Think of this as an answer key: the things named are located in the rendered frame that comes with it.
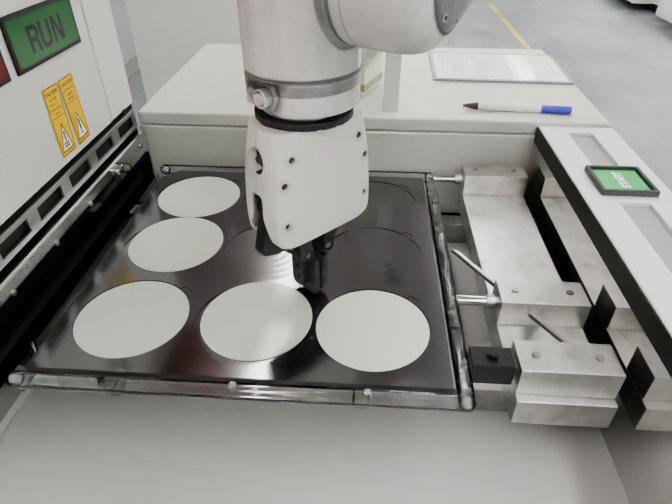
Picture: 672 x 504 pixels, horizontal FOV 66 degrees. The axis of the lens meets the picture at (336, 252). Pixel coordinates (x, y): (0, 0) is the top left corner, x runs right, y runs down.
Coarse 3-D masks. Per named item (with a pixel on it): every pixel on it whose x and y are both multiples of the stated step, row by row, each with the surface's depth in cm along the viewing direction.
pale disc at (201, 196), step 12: (192, 180) 67; (204, 180) 67; (216, 180) 67; (228, 180) 67; (168, 192) 64; (180, 192) 64; (192, 192) 64; (204, 192) 64; (216, 192) 64; (228, 192) 64; (168, 204) 62; (180, 204) 62; (192, 204) 62; (204, 204) 62; (216, 204) 62; (228, 204) 62; (180, 216) 60; (192, 216) 60
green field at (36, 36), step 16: (64, 0) 52; (32, 16) 47; (48, 16) 49; (64, 16) 52; (16, 32) 45; (32, 32) 47; (48, 32) 49; (64, 32) 52; (16, 48) 45; (32, 48) 47; (48, 48) 49; (32, 64) 47
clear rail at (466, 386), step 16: (432, 176) 67; (432, 192) 64; (432, 208) 61; (432, 224) 58; (448, 256) 53; (448, 272) 51; (448, 288) 49; (448, 304) 47; (448, 320) 46; (448, 336) 45; (464, 352) 42; (464, 368) 41; (464, 384) 40
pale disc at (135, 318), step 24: (120, 288) 49; (144, 288) 49; (168, 288) 49; (96, 312) 47; (120, 312) 47; (144, 312) 47; (168, 312) 47; (96, 336) 44; (120, 336) 44; (144, 336) 44; (168, 336) 44
